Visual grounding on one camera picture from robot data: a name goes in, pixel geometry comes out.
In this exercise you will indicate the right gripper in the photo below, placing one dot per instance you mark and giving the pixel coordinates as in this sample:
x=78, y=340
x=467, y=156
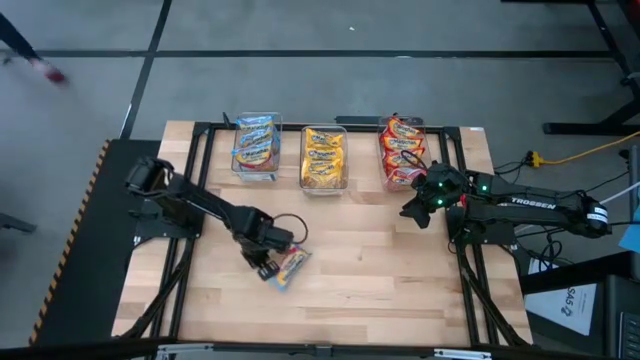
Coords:
x=442, y=185

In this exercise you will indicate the black post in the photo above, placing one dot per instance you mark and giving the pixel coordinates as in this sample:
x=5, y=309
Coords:
x=226, y=120

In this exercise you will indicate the person's leg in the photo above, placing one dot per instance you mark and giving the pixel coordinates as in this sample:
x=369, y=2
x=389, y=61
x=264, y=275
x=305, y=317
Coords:
x=15, y=37

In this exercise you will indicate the white paper sign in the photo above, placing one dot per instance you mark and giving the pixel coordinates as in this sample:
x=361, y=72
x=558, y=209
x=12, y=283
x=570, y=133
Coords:
x=555, y=305

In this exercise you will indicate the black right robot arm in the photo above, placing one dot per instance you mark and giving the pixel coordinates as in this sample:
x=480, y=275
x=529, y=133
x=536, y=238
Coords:
x=530, y=202

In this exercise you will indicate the silver bracket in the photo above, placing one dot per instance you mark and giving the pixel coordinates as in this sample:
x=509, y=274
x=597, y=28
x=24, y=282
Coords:
x=460, y=354
x=185, y=350

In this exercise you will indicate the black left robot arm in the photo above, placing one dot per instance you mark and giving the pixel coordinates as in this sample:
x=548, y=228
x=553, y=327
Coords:
x=200, y=200

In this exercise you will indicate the black beam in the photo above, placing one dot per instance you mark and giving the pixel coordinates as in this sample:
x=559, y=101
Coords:
x=75, y=350

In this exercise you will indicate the clear plastic bin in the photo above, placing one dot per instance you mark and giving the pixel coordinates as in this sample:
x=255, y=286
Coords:
x=325, y=191
x=257, y=176
x=384, y=131

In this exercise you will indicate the black aluminium table frame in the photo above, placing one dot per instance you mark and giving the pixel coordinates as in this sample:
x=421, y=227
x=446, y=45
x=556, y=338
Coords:
x=452, y=134

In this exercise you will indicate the black desk leg frame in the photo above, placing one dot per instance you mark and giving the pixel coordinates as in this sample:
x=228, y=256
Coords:
x=575, y=128

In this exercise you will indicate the black equipment case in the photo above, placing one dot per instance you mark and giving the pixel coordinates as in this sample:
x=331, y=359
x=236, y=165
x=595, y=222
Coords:
x=607, y=310

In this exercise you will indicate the black platform with hazard stripe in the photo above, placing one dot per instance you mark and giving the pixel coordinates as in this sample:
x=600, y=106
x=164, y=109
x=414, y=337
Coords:
x=100, y=280

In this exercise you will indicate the dark floor stand foot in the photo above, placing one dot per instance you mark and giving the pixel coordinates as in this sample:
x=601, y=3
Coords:
x=17, y=223

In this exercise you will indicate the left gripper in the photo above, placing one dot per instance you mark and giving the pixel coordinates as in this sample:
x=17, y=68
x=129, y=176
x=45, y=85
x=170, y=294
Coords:
x=257, y=232

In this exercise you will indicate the person's foot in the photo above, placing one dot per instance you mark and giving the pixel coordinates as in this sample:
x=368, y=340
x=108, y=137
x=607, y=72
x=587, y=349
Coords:
x=52, y=75

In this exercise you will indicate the blue paper sheet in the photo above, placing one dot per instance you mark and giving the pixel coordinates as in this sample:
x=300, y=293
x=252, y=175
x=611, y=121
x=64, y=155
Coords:
x=632, y=235

